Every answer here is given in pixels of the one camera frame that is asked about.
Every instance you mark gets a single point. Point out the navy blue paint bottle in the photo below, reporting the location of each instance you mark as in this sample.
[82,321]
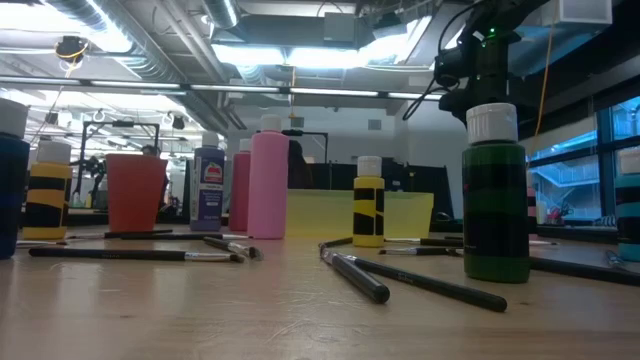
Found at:
[12,200]

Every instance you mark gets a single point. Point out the person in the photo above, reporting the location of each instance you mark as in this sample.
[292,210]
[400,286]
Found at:
[300,170]
[150,150]

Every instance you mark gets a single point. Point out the large glass window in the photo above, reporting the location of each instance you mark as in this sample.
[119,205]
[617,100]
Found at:
[570,180]

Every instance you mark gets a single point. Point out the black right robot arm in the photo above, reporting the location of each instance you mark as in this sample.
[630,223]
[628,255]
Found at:
[492,50]

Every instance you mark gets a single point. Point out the purple paint bottle apple label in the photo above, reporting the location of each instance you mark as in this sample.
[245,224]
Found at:
[207,200]

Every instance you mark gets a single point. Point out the teal blue striped paint bottle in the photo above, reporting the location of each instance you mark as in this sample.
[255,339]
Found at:
[629,185]

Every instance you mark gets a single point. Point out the lemon yellow striped paint bottle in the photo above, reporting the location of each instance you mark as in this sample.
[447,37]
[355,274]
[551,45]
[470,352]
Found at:
[368,181]

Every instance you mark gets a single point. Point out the long ceiling light bar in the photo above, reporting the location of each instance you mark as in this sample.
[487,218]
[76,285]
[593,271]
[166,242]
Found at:
[235,88]

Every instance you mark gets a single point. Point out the silver spiral air duct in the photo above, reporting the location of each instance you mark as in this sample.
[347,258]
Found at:
[222,12]

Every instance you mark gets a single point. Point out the white ceiling box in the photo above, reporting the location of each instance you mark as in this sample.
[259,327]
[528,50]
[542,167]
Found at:
[585,12]

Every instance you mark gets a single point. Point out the yellow translucent plastic tray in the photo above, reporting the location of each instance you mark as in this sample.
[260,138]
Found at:
[325,215]

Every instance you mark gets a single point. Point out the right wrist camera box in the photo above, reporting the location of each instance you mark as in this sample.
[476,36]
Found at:
[452,66]

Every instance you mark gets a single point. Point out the dark pink paint bottle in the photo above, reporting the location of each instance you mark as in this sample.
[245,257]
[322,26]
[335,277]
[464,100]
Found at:
[240,190]

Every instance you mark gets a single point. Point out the golden yellow striped paint bottle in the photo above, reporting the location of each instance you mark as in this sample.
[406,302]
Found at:
[47,172]

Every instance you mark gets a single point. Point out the large silver air duct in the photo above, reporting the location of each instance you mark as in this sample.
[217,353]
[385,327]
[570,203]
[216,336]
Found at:
[160,62]

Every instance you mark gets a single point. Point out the light pink paint bottle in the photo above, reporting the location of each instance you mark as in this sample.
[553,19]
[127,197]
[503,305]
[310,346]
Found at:
[268,185]

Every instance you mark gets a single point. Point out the green striped paint bottle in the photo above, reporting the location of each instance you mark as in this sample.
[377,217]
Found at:
[495,200]

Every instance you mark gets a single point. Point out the orange-red plastic cup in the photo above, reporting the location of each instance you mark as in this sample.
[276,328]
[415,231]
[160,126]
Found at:
[135,195]

